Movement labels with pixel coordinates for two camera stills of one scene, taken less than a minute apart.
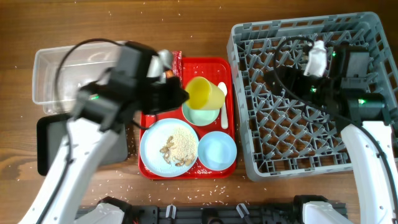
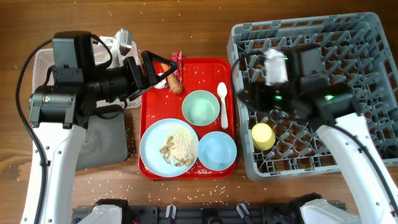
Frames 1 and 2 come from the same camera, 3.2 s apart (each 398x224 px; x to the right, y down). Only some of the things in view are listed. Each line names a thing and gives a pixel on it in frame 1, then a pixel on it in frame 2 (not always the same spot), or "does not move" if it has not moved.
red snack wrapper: [176, 65] does not move
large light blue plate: [156, 137] does not move
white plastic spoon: [224, 123] does not move
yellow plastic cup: [204, 94] to [263, 136]
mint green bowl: [199, 117] does not move
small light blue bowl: [217, 150] does not move
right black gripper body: [292, 79] to [249, 96]
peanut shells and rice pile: [181, 148] does not move
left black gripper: [175, 101] to [149, 71]
